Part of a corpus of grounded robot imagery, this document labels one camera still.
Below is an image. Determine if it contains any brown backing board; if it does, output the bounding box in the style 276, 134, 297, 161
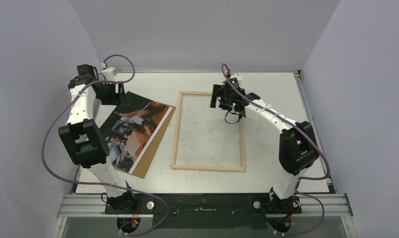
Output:
107, 102, 175, 179

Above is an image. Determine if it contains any printed colour photo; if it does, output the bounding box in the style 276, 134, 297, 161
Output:
100, 92, 174, 178

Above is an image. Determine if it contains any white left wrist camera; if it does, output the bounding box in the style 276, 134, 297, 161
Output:
101, 67, 120, 77

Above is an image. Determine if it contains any light wooden picture frame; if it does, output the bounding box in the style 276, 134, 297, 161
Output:
171, 91, 246, 172

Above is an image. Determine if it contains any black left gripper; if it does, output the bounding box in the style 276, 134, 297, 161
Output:
96, 81, 129, 106

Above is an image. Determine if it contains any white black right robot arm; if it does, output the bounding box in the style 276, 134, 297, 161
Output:
210, 79, 320, 213

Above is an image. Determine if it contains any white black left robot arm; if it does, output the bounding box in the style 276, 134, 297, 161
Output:
58, 64, 137, 214

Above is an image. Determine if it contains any aluminium front rail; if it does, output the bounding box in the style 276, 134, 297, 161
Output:
57, 194, 352, 218

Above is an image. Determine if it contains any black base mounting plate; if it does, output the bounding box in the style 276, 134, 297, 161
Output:
104, 193, 302, 234

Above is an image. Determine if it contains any clear plastic sheet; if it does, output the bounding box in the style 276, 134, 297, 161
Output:
175, 94, 241, 167

